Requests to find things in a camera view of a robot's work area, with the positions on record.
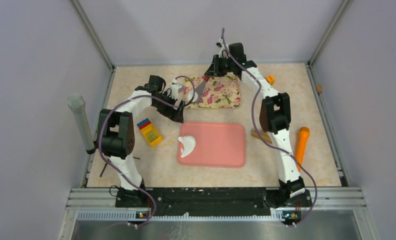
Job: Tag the wooden rolling pin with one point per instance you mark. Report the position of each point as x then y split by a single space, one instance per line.
261 135

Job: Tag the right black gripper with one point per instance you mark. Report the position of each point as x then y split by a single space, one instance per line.
214 70

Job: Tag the red orange toy block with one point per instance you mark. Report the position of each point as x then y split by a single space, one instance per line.
271 79

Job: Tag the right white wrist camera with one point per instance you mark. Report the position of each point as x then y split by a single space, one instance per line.
223 52

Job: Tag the yellow multicolour toy block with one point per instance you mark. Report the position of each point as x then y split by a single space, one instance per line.
150 133

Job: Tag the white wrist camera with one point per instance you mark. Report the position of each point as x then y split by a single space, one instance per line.
177 91
223 52

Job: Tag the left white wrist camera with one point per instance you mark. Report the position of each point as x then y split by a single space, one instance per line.
177 91

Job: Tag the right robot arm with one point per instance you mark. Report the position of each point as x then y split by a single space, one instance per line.
274 117

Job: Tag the grey cylinder post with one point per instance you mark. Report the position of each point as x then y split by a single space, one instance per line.
77 105

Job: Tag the small wooden wall knob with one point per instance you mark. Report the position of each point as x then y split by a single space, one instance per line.
318 88

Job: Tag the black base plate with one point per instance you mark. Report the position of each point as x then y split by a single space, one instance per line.
209 201

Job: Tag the small black tripod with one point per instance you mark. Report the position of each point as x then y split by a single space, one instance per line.
106 164

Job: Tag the white dough ball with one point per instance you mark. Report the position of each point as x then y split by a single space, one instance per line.
188 144

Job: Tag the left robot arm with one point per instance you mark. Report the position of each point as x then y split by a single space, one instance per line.
116 128

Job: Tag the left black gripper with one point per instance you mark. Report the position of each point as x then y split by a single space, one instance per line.
175 114

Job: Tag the orange toy carrot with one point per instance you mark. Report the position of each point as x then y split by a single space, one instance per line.
302 138

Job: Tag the floral yellow tray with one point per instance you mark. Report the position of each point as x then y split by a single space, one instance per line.
220 93

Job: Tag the pink plastic tray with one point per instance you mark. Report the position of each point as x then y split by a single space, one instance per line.
218 144

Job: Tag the metal scraper wooden handle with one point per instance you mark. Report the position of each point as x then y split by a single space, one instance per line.
200 89

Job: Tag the round white dumpling wrapper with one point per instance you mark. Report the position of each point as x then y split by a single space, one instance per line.
192 97

